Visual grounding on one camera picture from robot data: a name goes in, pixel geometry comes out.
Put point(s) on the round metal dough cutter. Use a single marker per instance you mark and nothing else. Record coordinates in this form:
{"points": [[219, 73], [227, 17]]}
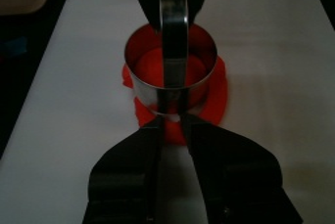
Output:
{"points": [[174, 52]]}

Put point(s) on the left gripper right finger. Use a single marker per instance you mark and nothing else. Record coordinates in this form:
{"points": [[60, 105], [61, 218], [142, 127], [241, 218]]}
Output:
{"points": [[234, 175]]}

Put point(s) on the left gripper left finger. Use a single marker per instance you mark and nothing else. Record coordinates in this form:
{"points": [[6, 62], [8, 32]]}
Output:
{"points": [[130, 175]]}

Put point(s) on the red dough disc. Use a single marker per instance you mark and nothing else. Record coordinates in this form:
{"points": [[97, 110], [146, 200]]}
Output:
{"points": [[147, 68]]}

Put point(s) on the white cutting board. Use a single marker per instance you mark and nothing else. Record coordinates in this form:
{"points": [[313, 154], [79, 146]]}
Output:
{"points": [[269, 104]]}

